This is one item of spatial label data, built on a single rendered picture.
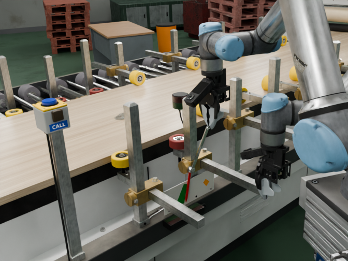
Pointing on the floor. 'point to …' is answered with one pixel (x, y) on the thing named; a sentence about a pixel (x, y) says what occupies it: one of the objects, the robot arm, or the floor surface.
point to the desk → (102, 42)
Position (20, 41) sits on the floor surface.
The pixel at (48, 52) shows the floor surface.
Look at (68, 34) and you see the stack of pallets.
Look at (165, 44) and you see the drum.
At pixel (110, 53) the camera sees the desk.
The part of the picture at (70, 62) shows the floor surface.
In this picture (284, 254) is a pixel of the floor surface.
